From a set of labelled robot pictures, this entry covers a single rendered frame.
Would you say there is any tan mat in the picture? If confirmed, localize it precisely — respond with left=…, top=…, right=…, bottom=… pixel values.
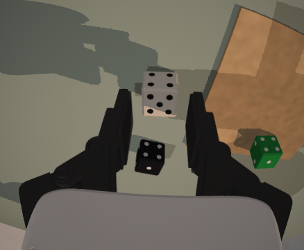
left=204, top=6, right=304, bottom=160

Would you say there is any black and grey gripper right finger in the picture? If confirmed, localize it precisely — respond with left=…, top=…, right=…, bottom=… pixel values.
left=185, top=92, right=293, bottom=241

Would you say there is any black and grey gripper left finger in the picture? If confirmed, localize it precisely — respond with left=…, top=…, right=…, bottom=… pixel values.
left=19, top=89, right=133, bottom=228

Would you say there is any green die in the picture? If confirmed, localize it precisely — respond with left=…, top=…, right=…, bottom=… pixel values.
left=250, top=135, right=283, bottom=169

